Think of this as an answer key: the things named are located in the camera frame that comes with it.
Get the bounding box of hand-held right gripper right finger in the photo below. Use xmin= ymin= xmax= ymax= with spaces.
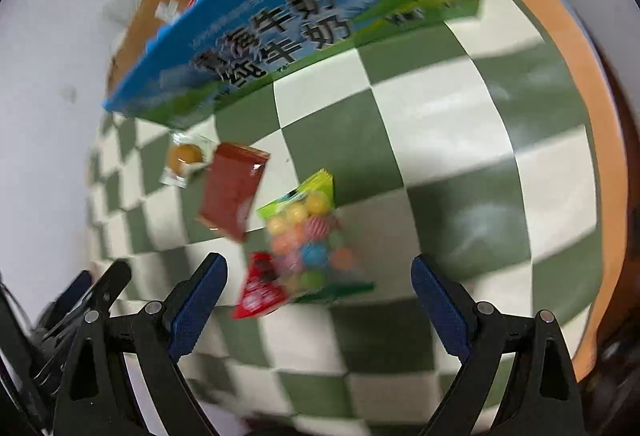
xmin=411 ymin=254 xmax=586 ymax=436

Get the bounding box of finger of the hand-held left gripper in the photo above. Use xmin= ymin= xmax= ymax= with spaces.
xmin=50 ymin=270 xmax=94 ymax=323
xmin=92 ymin=260 xmax=133 ymax=314

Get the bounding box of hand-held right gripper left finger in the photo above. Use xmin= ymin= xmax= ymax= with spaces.
xmin=52 ymin=252 xmax=228 ymax=436

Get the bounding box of bright red snack packet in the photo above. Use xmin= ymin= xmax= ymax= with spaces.
xmin=232 ymin=252 xmax=291 ymax=321

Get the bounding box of dark red snack packet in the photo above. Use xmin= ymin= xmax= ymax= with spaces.
xmin=196 ymin=142 xmax=271 ymax=244

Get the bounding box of colourful candy ball bag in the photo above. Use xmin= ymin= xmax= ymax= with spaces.
xmin=256 ymin=169 xmax=376 ymax=304

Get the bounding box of braised egg clear packet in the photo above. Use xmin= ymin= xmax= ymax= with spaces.
xmin=159 ymin=132 xmax=218 ymax=188

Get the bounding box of blue printed cardboard box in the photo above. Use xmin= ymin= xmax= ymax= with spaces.
xmin=102 ymin=0 xmax=485 ymax=129

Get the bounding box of green white checkered mat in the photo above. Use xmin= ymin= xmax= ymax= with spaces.
xmin=85 ymin=0 xmax=628 ymax=436

